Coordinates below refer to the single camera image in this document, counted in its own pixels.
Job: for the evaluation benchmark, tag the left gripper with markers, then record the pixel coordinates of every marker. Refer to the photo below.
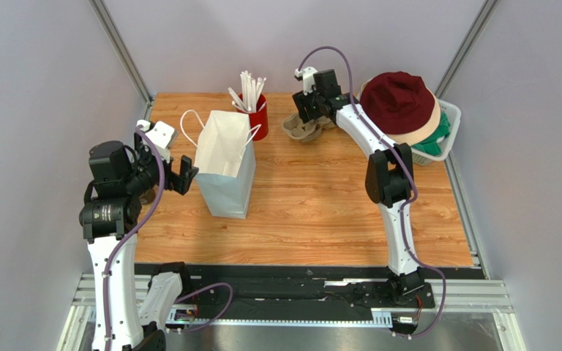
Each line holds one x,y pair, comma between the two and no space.
178,182

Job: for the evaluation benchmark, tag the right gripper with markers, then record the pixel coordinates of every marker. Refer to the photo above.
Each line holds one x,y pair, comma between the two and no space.
307,108

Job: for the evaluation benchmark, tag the white paper bag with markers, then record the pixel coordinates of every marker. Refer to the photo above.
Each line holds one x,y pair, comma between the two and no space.
225,158

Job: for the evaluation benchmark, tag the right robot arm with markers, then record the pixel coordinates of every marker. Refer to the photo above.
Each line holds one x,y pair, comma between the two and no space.
389,184

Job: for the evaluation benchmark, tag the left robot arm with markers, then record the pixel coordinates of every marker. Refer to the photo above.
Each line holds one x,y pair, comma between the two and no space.
110,224

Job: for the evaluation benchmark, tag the black coffee cup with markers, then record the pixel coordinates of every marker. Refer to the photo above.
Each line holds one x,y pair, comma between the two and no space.
148,196

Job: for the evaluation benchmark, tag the stacked pulp cup carriers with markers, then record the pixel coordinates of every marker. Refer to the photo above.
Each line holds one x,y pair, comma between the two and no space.
303,132

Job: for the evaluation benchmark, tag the red straw cup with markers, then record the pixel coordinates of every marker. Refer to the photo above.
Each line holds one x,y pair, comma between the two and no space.
260,118

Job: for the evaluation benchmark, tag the wrapped white straws bundle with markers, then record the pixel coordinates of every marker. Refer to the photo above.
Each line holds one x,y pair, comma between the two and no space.
251,92

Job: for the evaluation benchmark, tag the maroon bucket hat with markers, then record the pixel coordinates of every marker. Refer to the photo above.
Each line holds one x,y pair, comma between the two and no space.
397,102

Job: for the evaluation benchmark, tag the beige hat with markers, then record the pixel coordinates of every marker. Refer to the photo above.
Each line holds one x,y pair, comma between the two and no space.
414,137

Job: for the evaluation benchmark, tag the green cloth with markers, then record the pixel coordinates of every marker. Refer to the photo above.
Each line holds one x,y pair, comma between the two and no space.
431,144

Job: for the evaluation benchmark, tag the white plastic basket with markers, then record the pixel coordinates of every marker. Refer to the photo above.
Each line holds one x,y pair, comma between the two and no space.
423,159

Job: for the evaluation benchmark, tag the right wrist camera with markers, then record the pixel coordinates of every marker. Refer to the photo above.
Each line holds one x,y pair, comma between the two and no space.
306,76

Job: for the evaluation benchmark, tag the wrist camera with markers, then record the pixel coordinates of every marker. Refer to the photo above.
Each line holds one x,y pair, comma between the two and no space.
161,134
306,76

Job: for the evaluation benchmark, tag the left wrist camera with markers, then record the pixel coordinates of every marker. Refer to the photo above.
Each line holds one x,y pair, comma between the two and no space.
161,134

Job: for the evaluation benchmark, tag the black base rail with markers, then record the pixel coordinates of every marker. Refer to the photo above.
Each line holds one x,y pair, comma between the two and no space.
298,294

